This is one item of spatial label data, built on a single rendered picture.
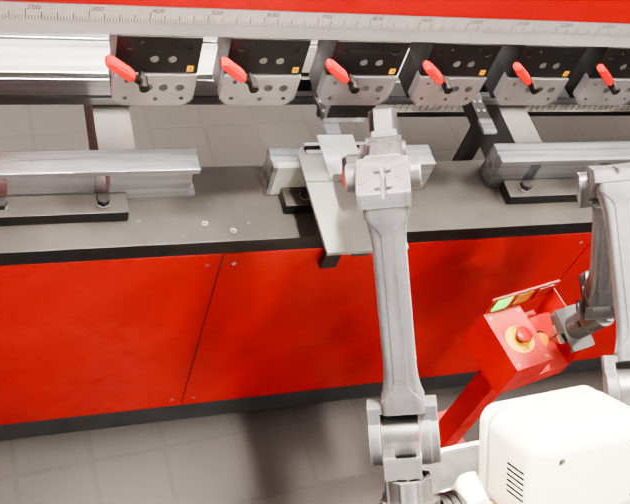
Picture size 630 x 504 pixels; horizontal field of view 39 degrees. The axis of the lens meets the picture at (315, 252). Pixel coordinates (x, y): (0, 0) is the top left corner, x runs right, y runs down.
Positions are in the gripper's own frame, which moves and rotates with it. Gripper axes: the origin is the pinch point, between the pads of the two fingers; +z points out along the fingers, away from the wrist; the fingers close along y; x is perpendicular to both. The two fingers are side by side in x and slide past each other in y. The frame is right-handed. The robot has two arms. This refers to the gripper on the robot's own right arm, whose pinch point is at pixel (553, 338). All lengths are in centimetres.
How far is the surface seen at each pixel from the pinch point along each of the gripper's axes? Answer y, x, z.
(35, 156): 65, 104, -6
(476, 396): -5.5, 8.8, 26.9
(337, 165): 48, 45, -13
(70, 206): 55, 100, -2
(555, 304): 7.4, -4.0, -0.9
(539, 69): 49, 8, -41
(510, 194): 35.1, -0.6, -6.2
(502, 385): -6.3, 15.6, 3.9
